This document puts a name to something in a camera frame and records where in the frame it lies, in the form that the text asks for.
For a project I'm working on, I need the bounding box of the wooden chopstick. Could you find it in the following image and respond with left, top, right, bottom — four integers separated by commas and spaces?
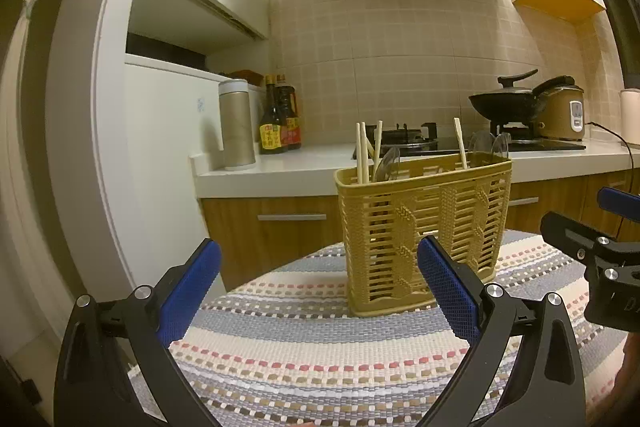
454, 117, 469, 170
356, 121, 363, 184
359, 121, 370, 184

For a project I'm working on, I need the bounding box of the stainless steel spoon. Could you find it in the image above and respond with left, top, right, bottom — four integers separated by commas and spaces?
366, 140, 376, 159

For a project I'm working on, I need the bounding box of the person's right hand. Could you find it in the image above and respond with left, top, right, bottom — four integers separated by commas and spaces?
614, 333, 640, 409

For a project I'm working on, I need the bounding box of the white electric kettle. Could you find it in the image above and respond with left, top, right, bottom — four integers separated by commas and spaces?
620, 88, 640, 145

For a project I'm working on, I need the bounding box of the gold rice cooker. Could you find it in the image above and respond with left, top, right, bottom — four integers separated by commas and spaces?
533, 76, 585, 141

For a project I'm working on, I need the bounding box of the black wok with lid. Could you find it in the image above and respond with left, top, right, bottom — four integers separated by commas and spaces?
469, 68, 575, 124

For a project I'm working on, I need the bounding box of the striped woven table cloth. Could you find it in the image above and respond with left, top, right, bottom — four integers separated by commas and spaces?
169, 230, 627, 426

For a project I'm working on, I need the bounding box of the black gas stove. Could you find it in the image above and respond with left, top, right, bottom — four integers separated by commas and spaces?
380, 122, 586, 157

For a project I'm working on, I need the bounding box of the gold thermos bottle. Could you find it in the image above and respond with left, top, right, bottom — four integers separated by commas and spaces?
218, 79, 255, 170

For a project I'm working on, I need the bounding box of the yellow plastic utensil basket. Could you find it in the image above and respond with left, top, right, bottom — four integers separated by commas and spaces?
334, 153, 512, 317

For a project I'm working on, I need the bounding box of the front soy sauce bottle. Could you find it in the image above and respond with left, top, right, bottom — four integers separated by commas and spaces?
258, 75, 286, 155

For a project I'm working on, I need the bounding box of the soy sauce bottle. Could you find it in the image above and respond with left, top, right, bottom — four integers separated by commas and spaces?
258, 75, 286, 155
276, 75, 302, 150

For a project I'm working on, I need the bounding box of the rear soy sauce bottle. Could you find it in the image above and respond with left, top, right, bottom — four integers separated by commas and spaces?
276, 75, 302, 150

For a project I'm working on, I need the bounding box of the brown box on shelf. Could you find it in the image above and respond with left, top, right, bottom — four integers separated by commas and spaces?
224, 69, 264, 88

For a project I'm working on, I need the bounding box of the black power cable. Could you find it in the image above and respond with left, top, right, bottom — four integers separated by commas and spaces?
584, 120, 637, 241

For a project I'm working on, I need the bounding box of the silver cabinet handle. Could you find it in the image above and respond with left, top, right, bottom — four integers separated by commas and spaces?
257, 213, 328, 222

